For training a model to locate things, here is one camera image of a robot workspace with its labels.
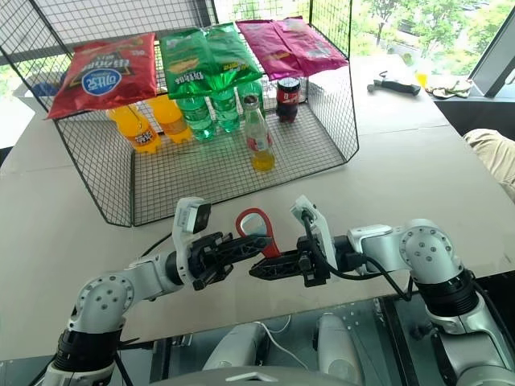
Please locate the black monitor panel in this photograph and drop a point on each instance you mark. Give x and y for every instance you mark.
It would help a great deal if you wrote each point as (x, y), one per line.
(495, 60)

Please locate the orange soda plastic bottle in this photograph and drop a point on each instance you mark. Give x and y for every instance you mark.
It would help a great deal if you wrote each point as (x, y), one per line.
(171, 120)
(141, 134)

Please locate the orange cup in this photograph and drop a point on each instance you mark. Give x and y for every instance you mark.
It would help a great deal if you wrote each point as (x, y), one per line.
(421, 78)

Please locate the magenta chip bag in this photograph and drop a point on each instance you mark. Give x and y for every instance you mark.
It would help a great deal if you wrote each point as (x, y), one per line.
(310, 46)
(261, 48)

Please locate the silver rounded robot leg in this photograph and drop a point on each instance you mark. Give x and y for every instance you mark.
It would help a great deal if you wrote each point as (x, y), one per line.
(237, 346)
(338, 346)

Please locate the person's leg in beige trousers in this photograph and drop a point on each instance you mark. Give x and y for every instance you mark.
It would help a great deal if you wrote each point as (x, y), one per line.
(495, 157)

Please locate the green chip bag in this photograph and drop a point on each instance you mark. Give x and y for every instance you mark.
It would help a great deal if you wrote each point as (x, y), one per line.
(229, 52)
(187, 66)

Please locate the green soda plastic bottle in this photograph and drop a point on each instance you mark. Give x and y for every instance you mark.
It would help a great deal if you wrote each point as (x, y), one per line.
(251, 90)
(199, 118)
(226, 110)

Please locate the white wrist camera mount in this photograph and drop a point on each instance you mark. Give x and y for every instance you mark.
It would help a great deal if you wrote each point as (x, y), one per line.
(183, 225)
(322, 237)

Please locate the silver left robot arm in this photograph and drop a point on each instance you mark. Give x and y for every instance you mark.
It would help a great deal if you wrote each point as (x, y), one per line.
(108, 293)

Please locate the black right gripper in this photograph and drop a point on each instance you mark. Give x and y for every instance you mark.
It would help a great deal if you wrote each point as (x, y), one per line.
(311, 269)

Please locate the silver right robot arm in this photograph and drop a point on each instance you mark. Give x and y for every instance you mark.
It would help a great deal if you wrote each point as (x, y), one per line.
(426, 249)

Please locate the dark cola plastic bottle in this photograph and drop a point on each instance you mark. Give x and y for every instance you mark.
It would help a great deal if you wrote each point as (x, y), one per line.
(288, 98)

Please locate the grey robot torso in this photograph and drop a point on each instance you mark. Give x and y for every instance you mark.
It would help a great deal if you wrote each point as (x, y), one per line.
(241, 378)

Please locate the white box with blue item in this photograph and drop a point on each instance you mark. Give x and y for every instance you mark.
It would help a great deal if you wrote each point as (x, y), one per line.
(40, 90)

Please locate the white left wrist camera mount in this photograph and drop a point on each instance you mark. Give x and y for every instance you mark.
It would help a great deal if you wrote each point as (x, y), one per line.
(183, 225)

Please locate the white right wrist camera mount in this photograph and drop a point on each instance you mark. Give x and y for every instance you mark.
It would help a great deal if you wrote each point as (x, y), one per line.
(322, 237)

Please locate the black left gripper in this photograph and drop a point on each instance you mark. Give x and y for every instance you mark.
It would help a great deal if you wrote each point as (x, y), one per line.
(209, 257)

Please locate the glass bottle with yellow drink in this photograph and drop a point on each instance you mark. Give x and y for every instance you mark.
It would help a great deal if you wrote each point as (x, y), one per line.
(259, 136)

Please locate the red chip bag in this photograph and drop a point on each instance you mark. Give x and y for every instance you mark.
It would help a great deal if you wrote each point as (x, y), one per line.
(106, 76)

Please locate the pale work gloves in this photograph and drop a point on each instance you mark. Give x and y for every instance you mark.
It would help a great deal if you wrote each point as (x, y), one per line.
(448, 89)

